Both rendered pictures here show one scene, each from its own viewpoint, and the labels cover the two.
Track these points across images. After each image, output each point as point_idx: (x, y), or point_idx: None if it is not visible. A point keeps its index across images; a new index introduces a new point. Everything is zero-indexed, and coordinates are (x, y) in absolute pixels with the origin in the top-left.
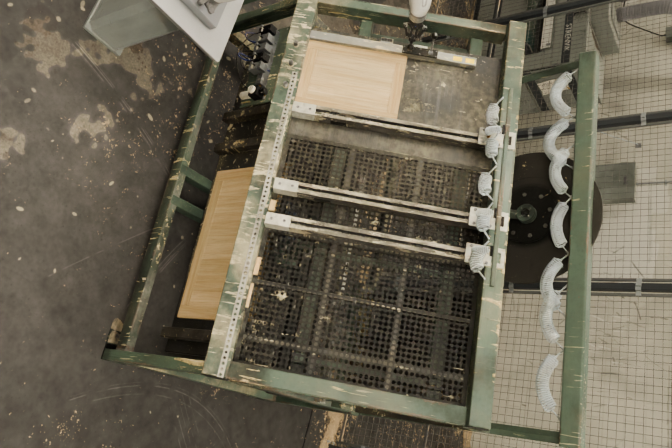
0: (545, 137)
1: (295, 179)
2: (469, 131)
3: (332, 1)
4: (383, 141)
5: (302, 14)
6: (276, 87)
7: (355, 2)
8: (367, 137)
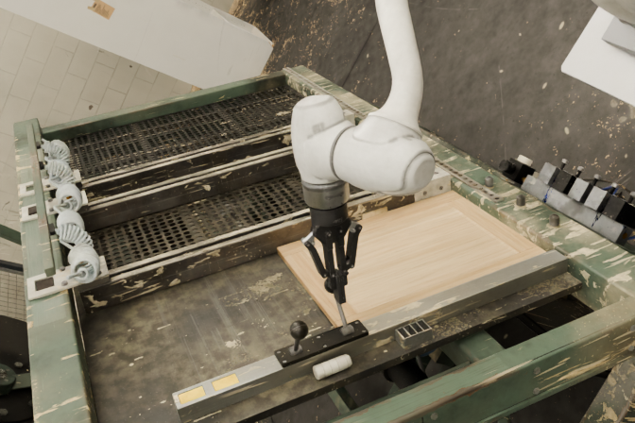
0: None
1: None
2: (134, 309)
3: (608, 313)
4: None
5: (619, 262)
6: (498, 178)
7: (563, 340)
8: None
